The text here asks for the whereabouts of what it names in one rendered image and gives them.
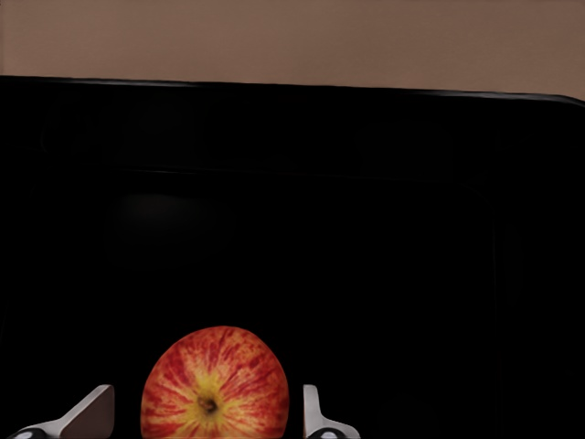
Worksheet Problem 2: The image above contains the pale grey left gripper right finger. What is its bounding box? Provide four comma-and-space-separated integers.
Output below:
303, 383, 362, 439

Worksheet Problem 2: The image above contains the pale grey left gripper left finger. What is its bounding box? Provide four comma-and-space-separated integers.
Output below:
5, 383, 115, 439

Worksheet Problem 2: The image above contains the red yellow striped apple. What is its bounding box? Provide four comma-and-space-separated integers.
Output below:
140, 325, 291, 439

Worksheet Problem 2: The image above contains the black rectangular tray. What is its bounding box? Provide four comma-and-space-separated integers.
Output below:
0, 75, 585, 439

